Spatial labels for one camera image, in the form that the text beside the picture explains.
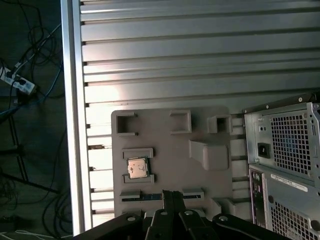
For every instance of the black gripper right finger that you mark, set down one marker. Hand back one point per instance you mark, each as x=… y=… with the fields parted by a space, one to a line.
x=195 y=225

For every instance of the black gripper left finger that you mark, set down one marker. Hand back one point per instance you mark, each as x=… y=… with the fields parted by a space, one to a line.
x=160 y=225

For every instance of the silver CPU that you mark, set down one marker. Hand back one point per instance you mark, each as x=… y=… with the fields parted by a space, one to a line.
x=137 y=168

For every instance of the dark RAM stick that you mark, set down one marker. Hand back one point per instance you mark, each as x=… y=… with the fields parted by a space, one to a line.
x=150 y=197

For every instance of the grey parts rack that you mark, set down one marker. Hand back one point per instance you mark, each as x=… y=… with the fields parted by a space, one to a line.
x=175 y=160

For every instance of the black PC case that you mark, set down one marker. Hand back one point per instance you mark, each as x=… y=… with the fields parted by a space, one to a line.
x=287 y=197

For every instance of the grey power supply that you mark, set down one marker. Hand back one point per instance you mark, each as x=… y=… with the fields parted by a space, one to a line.
x=262 y=135

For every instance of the white power strip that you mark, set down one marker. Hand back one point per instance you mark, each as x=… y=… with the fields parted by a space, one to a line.
x=23 y=84

